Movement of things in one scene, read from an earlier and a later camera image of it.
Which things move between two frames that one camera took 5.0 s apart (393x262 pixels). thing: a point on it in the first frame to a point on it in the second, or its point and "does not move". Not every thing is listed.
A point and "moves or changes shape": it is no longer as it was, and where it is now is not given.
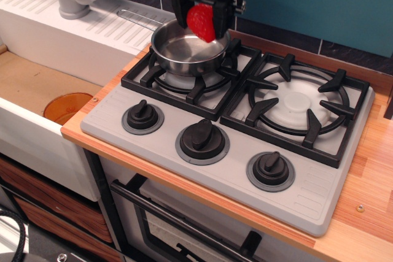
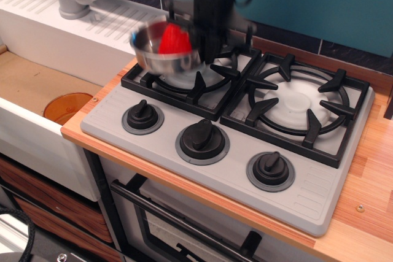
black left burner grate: [209, 95] does not move
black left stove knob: [142, 119] does not move
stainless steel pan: [179, 51] to [144, 41]
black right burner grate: [306, 108] does not move
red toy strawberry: [200, 19] moves or changes shape
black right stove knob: [271, 172] does not move
